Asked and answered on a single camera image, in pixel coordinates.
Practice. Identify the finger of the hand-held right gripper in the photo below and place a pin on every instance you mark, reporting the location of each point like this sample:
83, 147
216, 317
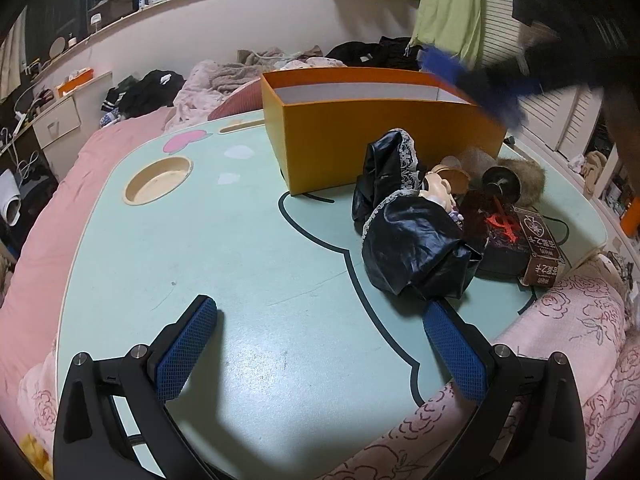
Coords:
505, 107
445, 62

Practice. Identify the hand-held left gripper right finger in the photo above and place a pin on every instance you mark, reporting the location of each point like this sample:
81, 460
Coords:
455, 350

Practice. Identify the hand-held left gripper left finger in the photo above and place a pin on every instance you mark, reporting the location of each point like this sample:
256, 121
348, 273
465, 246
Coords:
187, 345

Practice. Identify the shiny metal cup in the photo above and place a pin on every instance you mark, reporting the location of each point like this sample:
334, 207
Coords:
500, 182

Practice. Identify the orange storage box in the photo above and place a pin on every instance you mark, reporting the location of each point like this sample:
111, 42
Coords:
380, 150

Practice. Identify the black satin lace dress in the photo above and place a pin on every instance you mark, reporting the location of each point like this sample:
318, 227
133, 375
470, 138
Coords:
410, 240

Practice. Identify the mint green desktop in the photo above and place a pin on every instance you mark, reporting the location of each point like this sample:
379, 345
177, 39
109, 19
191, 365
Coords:
225, 260

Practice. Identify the white louvered closet door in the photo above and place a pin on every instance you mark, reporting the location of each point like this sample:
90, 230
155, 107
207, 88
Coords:
570, 120

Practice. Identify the green hanging garment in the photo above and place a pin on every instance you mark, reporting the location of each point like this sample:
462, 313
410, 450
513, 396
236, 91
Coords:
450, 10

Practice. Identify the black clothes pile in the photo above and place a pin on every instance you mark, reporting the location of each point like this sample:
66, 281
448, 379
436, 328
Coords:
385, 52

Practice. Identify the brown fur pompom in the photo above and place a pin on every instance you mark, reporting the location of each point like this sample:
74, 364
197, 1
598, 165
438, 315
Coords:
530, 180

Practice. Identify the black box with red mark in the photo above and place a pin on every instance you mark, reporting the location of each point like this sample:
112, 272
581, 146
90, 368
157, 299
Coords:
500, 255

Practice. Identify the small brown printed box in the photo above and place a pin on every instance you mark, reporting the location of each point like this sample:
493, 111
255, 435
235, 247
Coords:
545, 255

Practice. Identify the pink bed sheet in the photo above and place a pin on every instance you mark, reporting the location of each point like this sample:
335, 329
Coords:
45, 260

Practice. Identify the beige crumpled towel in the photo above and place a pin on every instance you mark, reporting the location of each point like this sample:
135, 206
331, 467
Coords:
260, 57

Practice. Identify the yellow cloth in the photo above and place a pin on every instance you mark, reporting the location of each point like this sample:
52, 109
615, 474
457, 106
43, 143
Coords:
37, 460

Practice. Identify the white rolled mat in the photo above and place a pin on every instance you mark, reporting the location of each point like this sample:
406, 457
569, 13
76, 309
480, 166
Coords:
10, 205

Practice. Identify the pale pink crumpled comforter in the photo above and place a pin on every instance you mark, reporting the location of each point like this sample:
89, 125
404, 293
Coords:
200, 85

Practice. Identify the black clothes with white stripes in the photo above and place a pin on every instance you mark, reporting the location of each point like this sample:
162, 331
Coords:
145, 92

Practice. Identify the white cabinet with drawer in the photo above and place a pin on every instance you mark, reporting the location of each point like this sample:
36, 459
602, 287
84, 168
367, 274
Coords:
55, 122

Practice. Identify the small orange box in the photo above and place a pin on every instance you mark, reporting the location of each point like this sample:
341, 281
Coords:
75, 85

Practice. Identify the round table mirror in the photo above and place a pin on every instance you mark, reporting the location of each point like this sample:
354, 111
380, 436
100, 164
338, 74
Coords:
58, 47

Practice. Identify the small white lamp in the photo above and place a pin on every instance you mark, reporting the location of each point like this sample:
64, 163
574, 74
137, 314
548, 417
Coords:
95, 21

